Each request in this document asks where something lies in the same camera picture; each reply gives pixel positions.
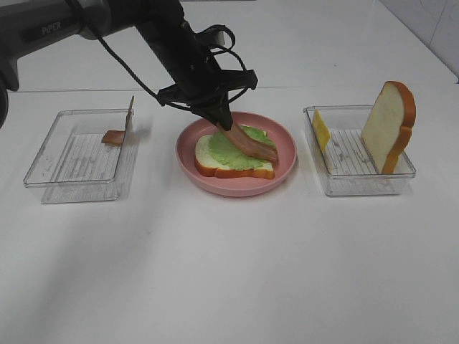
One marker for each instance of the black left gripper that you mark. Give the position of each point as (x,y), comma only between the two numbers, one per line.
(203,67)

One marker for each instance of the green lettuce leaf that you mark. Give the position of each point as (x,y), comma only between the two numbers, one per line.
(215,151)

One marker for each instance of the bread slice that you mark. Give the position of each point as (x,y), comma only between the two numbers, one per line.
(220,173)
(388,128)

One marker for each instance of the long bacon strip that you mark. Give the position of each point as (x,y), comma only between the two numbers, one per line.
(249,146)

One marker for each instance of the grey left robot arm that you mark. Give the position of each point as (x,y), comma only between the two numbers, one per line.
(28,27)

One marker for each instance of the pink round plate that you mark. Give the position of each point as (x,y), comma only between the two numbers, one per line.
(243,186)

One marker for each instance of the yellow cheese slice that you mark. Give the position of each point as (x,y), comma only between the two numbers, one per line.
(321,130)

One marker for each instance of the right clear plastic tray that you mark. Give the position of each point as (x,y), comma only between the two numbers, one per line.
(345,168)

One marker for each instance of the clear plastic tray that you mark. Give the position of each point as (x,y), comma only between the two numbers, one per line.
(73,166)
(345,168)

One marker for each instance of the left clear plastic tray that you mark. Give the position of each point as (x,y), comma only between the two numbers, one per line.
(73,166)

